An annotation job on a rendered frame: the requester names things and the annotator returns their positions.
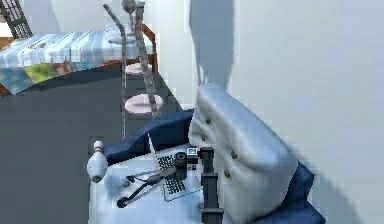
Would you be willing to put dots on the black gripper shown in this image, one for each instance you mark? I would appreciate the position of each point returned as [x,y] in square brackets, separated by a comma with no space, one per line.
[180,160]

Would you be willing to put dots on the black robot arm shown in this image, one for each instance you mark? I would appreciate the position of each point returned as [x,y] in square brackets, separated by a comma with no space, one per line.
[210,186]

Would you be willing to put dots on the white bowling pin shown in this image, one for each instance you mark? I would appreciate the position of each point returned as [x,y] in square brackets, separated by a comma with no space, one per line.
[97,164]

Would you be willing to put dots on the thin grey curved pole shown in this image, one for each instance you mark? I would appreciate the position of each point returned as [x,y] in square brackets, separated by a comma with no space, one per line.
[124,86]

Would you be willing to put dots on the blue sofa with white cushions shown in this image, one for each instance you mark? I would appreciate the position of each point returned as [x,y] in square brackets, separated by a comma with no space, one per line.
[246,160]

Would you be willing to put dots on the grey floor lamp pink base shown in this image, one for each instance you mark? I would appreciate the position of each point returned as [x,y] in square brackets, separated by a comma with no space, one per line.
[146,73]

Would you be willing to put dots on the pink round disc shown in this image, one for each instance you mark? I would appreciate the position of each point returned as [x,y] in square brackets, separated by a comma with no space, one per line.
[134,68]

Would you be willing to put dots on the pale striped pillow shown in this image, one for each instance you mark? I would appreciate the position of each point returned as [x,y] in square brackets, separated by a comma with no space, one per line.
[115,33]

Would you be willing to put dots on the colourful patchwork blanket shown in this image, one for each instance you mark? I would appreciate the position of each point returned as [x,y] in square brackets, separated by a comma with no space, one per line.
[36,73]

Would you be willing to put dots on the wooden bed with striped cover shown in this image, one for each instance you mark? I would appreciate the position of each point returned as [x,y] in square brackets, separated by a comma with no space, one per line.
[66,46]

